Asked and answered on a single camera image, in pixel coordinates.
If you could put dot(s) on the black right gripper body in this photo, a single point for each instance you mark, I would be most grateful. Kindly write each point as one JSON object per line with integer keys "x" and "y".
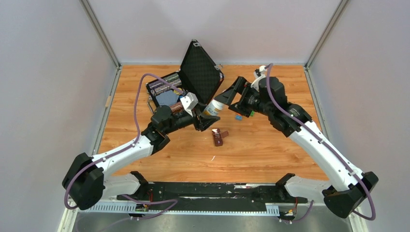
{"x": 249, "y": 100}

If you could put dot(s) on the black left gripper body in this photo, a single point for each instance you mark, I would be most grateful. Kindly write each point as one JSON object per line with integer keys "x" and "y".
{"x": 198, "y": 123}

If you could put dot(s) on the amber pill jar white lid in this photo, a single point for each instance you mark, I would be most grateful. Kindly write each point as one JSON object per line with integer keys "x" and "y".
{"x": 213, "y": 108}

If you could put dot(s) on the brown pill organizer strip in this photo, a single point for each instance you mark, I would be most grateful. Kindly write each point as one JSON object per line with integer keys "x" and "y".
{"x": 218, "y": 135}

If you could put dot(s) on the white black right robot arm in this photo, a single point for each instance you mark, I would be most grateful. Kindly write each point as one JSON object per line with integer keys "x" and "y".
{"x": 347, "y": 185}

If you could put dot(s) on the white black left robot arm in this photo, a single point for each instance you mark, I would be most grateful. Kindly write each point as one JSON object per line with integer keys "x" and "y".
{"x": 89, "y": 179}

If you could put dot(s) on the black poker chip case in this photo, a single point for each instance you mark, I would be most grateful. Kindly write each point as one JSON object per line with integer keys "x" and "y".
{"x": 198, "y": 74}

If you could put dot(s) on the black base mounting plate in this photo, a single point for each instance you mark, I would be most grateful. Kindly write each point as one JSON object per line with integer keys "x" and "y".
{"x": 192, "y": 196}

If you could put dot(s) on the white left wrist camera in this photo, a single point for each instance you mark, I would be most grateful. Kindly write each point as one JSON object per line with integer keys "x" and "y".
{"x": 189, "y": 101}

